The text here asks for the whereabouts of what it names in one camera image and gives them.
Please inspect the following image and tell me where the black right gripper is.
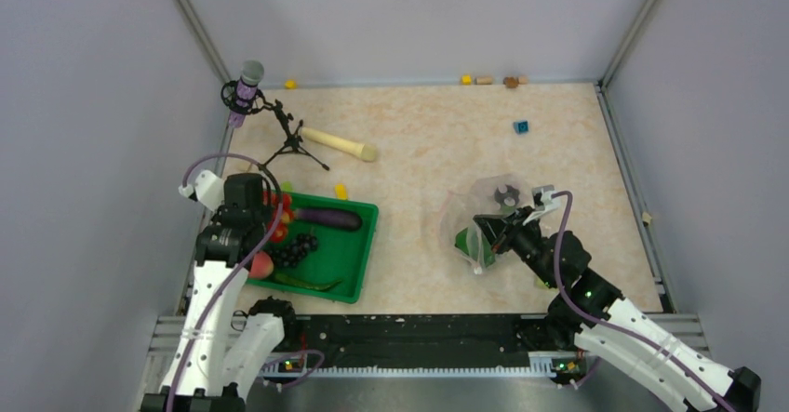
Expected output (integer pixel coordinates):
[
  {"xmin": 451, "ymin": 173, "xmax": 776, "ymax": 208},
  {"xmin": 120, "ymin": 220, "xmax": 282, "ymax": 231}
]
[{"xmin": 475, "ymin": 204, "xmax": 559, "ymax": 287}]

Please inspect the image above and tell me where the dark mushroom toy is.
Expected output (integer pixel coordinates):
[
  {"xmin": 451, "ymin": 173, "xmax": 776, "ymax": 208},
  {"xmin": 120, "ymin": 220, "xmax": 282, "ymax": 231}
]
[{"xmin": 493, "ymin": 184, "xmax": 520, "ymax": 207}]

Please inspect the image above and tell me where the clear zip top bag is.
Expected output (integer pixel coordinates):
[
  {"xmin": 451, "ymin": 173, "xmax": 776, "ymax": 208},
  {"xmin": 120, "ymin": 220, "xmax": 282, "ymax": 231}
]
[{"xmin": 438, "ymin": 173, "xmax": 538, "ymax": 275}]

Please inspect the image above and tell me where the green bok choy vegetable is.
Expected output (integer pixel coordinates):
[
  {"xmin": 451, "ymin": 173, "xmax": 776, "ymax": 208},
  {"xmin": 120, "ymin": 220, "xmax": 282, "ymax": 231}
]
[{"xmin": 454, "ymin": 227, "xmax": 497, "ymax": 273}]

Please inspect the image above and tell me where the red lychee fruit bunch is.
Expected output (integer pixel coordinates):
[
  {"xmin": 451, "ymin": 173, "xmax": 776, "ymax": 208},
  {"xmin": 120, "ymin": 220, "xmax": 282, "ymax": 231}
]
[{"xmin": 262, "ymin": 191, "xmax": 294, "ymax": 244}]

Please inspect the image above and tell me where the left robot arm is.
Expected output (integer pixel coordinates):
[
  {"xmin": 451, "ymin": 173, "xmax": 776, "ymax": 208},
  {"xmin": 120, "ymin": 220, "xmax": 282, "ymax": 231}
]
[{"xmin": 140, "ymin": 169, "xmax": 299, "ymax": 411}]

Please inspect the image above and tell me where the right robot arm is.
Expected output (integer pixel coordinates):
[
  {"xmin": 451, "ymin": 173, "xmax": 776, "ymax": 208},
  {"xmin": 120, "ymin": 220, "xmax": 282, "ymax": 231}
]
[{"xmin": 474, "ymin": 206, "xmax": 762, "ymax": 411}]

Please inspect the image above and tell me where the peach fruit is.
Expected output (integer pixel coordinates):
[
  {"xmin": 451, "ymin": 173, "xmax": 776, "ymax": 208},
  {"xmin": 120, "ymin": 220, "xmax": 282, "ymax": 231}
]
[{"xmin": 248, "ymin": 251, "xmax": 274, "ymax": 280}]

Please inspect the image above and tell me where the black grape bunch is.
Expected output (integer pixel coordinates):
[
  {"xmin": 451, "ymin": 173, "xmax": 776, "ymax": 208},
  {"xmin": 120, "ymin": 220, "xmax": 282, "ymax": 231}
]
[{"xmin": 268, "ymin": 233, "xmax": 320, "ymax": 268}]

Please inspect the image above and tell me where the light green block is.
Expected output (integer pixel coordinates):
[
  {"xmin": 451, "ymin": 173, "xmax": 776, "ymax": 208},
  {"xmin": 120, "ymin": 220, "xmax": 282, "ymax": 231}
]
[{"xmin": 534, "ymin": 277, "xmax": 554, "ymax": 290}]

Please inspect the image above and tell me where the black tripod stand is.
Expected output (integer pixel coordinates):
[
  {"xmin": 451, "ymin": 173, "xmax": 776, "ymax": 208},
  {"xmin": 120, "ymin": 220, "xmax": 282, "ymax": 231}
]
[{"xmin": 262, "ymin": 100, "xmax": 330, "ymax": 171}]

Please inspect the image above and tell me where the blue toy brick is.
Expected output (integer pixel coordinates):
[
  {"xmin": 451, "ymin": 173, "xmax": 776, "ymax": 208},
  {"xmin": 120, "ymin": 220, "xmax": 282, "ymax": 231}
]
[{"xmin": 513, "ymin": 120, "xmax": 529, "ymax": 135}]

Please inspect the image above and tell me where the purple eggplant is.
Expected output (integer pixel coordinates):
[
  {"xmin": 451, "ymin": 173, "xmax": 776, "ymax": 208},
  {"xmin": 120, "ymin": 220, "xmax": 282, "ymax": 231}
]
[{"xmin": 294, "ymin": 207, "xmax": 363, "ymax": 232}]

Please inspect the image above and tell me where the yellow block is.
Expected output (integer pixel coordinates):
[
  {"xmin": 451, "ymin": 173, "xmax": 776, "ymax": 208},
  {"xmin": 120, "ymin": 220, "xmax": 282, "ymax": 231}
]
[{"xmin": 334, "ymin": 183, "xmax": 349, "ymax": 200}]

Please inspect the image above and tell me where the green plastic tray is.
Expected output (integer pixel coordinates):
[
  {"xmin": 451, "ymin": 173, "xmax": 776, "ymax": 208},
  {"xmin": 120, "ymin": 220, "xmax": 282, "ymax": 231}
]
[{"xmin": 247, "ymin": 193, "xmax": 379, "ymax": 304}]

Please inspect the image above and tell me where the cream toy microphone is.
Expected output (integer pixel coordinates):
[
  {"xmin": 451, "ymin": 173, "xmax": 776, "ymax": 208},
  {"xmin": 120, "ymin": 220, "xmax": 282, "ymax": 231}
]
[{"xmin": 301, "ymin": 127, "xmax": 378, "ymax": 162}]

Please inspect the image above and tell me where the purple studio microphone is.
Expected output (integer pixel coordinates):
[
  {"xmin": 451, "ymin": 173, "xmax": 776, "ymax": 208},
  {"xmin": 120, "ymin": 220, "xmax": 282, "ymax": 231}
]
[{"xmin": 221, "ymin": 60, "xmax": 264, "ymax": 128}]

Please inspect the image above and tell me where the brown wooden piece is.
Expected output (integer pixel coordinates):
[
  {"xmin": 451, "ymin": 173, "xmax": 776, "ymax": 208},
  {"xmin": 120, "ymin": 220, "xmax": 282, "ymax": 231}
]
[{"xmin": 502, "ymin": 76, "xmax": 520, "ymax": 89}]

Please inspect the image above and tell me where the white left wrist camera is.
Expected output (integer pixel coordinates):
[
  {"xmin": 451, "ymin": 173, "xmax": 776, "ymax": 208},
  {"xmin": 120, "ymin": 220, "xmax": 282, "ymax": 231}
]
[{"xmin": 178, "ymin": 170, "xmax": 225, "ymax": 212}]

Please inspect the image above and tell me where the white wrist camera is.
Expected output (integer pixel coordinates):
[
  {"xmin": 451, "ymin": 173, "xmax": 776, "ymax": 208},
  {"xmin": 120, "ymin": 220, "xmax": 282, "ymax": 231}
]
[
  {"xmin": 178, "ymin": 170, "xmax": 225, "ymax": 212},
  {"xmin": 531, "ymin": 185, "xmax": 561, "ymax": 212}
]

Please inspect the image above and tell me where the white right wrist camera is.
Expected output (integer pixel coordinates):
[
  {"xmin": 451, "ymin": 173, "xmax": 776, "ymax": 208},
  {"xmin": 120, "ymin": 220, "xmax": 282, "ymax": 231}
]
[{"xmin": 531, "ymin": 185, "xmax": 561, "ymax": 212}]

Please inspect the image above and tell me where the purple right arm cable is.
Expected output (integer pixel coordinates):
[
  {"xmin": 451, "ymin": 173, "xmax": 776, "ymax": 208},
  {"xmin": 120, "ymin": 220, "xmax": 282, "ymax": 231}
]
[{"xmin": 548, "ymin": 191, "xmax": 735, "ymax": 410}]

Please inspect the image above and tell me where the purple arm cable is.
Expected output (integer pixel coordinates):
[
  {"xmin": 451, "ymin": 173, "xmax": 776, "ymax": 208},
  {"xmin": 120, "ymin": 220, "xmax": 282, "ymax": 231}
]
[
  {"xmin": 163, "ymin": 153, "xmax": 326, "ymax": 398},
  {"xmin": 548, "ymin": 191, "xmax": 735, "ymax": 410}
]

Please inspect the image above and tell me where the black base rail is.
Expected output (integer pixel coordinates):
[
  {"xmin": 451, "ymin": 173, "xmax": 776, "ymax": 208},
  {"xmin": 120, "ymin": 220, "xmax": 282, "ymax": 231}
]
[{"xmin": 275, "ymin": 313, "xmax": 584, "ymax": 369}]

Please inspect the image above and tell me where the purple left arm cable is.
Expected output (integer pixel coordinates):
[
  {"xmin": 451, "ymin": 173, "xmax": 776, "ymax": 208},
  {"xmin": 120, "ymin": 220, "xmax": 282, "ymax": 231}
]
[{"xmin": 163, "ymin": 153, "xmax": 326, "ymax": 398}]

